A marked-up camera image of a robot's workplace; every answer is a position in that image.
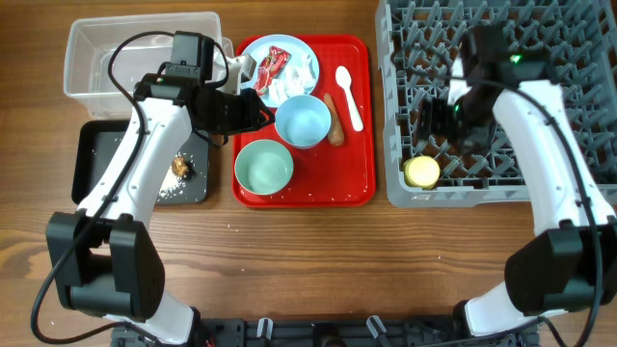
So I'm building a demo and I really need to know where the mint green bowl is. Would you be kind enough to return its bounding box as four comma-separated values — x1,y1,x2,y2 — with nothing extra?
234,140,294,196

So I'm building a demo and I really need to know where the right black cable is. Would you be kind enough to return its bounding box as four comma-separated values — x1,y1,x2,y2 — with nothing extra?
409,71,608,347

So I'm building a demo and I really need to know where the yellow plastic cup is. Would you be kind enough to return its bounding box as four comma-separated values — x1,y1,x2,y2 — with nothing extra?
403,156,441,189

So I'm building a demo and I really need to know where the white plastic spoon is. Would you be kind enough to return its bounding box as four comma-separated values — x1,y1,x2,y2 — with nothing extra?
335,66,363,132

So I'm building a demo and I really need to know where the red serving tray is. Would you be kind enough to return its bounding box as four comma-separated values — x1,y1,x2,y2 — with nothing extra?
232,34,376,208

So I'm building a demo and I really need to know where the clear plastic bin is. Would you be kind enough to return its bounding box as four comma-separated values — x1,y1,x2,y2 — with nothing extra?
64,12,234,120

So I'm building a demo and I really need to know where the orange carrot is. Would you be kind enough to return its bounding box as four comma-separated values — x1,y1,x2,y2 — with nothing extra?
323,93,345,147

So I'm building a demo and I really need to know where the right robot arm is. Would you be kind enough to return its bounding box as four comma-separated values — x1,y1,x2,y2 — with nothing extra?
417,25,616,336

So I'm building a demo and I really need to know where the light blue bowl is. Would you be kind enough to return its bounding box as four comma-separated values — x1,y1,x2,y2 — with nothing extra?
275,95,332,149

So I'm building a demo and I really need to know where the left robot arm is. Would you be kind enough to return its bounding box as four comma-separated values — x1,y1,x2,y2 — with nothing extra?
41,31,275,346

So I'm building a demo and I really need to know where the crumpled white tissue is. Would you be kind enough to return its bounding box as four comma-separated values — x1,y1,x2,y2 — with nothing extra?
268,54,317,105

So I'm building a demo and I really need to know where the white rice pile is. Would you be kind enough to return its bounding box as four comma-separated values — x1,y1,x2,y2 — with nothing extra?
158,153,194,200

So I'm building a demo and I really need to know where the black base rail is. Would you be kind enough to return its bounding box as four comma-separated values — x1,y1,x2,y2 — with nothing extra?
109,315,539,347

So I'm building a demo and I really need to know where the grey dishwasher rack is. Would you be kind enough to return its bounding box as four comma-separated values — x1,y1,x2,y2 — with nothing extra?
375,1,616,208

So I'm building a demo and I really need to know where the red snack wrapper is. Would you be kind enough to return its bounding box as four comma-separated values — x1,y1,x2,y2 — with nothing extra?
254,46,291,95

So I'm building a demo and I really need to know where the black cable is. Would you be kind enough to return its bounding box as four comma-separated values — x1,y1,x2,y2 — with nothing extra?
409,71,608,347
29,31,232,346

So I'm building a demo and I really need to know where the left black cable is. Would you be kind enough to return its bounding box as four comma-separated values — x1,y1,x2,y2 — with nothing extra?
29,31,232,346

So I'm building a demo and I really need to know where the brown food chunk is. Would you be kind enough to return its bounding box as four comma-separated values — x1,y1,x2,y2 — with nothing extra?
171,156,192,180

